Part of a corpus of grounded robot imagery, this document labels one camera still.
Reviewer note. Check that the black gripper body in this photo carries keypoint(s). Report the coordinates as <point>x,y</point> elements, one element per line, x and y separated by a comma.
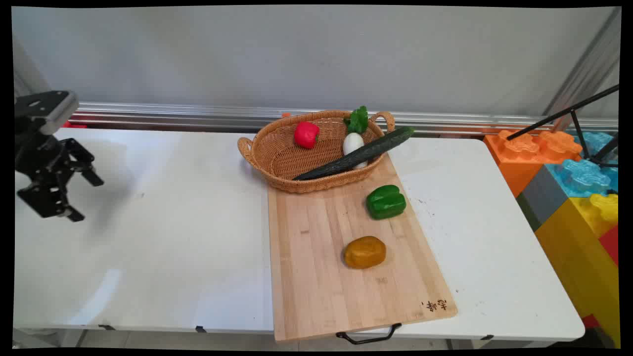
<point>35,151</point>

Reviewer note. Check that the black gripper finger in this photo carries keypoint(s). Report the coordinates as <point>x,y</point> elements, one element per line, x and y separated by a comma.
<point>47,200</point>
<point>79,163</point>

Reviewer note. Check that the long dark green cucumber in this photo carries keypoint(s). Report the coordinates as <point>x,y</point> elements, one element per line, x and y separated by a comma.
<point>366,151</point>

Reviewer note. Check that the red flower-stud building block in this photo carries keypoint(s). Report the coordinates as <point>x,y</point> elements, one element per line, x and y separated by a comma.
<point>74,125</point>

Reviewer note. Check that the woven wicker basket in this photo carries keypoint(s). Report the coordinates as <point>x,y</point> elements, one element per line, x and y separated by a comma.
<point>292,158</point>

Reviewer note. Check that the red bell pepper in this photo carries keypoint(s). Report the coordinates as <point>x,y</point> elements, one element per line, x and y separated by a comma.
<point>306,134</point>

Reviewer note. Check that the white radish with green leaves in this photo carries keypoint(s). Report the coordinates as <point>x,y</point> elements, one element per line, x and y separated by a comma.
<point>353,142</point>

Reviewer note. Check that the bamboo cutting board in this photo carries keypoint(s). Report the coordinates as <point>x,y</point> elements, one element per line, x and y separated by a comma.
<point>346,277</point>

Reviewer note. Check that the brown potato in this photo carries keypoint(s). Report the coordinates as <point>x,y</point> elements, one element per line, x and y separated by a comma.
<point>365,252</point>

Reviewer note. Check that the green bell pepper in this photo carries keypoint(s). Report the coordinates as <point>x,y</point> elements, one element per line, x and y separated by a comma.
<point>385,201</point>

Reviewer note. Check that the orange giant building block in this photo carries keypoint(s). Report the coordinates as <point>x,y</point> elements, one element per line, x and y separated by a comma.
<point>519,158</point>

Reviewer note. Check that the grey giant building block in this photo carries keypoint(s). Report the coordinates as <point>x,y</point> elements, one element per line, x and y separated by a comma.
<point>544,198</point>

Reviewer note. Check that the black tripod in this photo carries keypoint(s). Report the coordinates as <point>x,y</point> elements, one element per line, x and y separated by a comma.
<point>578,126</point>

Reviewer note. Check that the blue giant building block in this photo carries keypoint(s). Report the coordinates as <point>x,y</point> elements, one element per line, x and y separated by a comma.
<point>581,175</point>

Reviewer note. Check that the yellow giant building block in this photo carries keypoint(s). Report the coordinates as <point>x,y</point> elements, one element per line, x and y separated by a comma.
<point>578,257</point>

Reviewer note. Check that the red giant building block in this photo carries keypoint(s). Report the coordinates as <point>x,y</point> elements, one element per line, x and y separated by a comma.
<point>610,242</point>

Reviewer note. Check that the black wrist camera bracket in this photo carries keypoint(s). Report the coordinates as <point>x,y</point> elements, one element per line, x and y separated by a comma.
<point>45,110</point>

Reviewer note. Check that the aluminium frame post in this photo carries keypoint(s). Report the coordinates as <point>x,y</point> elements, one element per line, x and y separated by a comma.
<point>27,74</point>
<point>588,59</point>

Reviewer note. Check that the aluminium rail behind table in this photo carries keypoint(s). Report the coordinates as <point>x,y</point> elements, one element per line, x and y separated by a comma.
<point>198,114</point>

